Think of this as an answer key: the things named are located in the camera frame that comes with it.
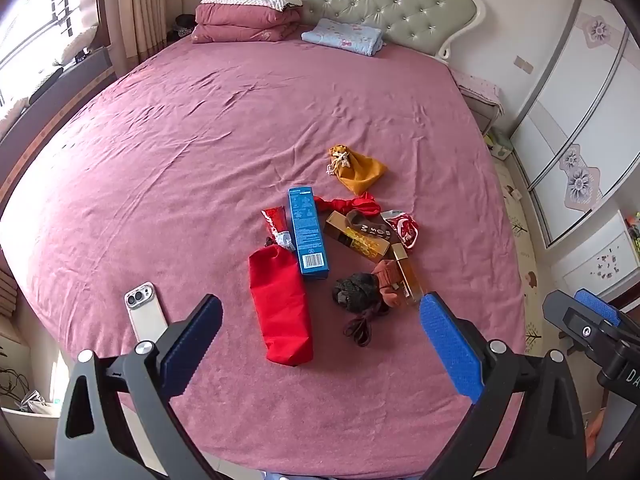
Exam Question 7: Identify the gold cardboard box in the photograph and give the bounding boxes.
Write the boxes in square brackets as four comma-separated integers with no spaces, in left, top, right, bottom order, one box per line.
[322,211,391,261]

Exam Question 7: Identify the beige curtain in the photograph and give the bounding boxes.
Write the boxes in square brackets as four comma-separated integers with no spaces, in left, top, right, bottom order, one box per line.
[102,0,183,68]
[0,265,23,321]

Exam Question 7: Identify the white sliding-door wardrobe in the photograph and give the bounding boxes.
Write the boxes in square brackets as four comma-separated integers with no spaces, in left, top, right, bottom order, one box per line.
[510,0,640,248]

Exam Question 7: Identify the red foil wrapper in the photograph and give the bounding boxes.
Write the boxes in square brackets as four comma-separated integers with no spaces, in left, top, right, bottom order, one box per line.
[261,208,296,252]

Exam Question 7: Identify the brown sock with white letters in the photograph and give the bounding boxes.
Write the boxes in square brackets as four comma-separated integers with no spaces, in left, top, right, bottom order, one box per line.
[345,210,401,243]

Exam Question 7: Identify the black bag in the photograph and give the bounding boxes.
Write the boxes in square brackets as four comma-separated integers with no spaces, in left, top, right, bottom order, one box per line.
[174,14,197,42]

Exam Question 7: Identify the red fabric pouch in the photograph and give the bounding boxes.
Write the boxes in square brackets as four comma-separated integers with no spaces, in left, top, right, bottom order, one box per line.
[248,245,315,367]

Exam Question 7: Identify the folded pink quilt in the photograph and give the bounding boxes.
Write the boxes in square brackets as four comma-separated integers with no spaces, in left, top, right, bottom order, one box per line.
[191,4,302,44]

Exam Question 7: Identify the cream patterned play mat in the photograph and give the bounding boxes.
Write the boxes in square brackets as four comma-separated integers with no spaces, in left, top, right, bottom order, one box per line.
[492,145,551,361]

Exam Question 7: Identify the pink floral cloth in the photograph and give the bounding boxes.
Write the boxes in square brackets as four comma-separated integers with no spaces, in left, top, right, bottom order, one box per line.
[452,70,501,106]

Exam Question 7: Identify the dark brown cord loop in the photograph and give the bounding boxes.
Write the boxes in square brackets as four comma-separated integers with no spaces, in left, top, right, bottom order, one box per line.
[342,305,391,348]

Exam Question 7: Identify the colourful toy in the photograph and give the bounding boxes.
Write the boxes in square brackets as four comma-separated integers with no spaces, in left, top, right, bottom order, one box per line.
[624,212,640,257]

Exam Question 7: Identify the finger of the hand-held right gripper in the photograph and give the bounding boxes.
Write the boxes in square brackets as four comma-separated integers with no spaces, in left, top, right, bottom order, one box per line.
[575,288,623,330]
[542,290,623,356]

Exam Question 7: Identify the dark grey window seat cushion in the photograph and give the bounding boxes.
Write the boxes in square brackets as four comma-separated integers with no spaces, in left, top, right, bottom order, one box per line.
[27,47,116,106]

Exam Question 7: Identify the mustard drawstring pouch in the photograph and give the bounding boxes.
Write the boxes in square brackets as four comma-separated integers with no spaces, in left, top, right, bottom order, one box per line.
[327,145,388,197]

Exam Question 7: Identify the white plush cushion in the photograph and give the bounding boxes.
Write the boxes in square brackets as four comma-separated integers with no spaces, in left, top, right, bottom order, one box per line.
[50,25,101,66]

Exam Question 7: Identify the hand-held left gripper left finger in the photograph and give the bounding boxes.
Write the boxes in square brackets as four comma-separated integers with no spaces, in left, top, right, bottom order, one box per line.
[54,294,223,480]

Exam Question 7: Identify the blue cardboard box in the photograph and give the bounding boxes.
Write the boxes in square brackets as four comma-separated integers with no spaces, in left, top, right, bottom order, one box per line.
[288,186,330,279]

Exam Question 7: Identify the window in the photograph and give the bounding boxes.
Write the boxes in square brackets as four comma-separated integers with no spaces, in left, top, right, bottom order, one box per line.
[0,0,101,106]

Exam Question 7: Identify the green and white storage box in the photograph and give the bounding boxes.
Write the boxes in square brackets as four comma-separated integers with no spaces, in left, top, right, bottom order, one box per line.
[492,130,514,159]

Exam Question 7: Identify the red knotted cloth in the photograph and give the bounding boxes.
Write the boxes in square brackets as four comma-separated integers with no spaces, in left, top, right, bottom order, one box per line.
[315,191,382,217]

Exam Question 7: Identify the narrow amber box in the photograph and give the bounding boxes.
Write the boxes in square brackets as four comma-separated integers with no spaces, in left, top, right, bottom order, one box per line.
[391,243,425,306]

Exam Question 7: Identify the red snack bag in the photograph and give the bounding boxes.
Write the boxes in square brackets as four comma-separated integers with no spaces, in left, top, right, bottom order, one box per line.
[382,210,418,249]

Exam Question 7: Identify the white smartphone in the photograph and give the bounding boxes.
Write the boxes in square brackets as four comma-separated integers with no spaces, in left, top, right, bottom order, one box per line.
[124,281,168,342]

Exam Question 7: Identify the green tufted headboard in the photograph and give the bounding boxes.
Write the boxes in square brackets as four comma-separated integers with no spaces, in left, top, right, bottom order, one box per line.
[201,0,487,63]

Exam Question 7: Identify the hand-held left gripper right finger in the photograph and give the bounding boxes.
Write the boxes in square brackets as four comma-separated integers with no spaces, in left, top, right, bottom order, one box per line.
[419,292,588,480]

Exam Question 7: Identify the folded light blue blanket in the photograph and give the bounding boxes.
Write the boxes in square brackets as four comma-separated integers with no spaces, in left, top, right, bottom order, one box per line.
[301,18,385,56]

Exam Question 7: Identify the dark grey knitted sock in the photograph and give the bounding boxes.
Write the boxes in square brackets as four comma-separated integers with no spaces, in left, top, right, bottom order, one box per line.
[332,272,378,309]

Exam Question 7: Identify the white cabinet with stickers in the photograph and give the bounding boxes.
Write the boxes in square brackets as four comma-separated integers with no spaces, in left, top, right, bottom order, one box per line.
[557,210,640,306]

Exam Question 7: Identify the rust brown sock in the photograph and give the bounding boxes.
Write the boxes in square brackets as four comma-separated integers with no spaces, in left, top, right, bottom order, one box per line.
[372,259,408,309]

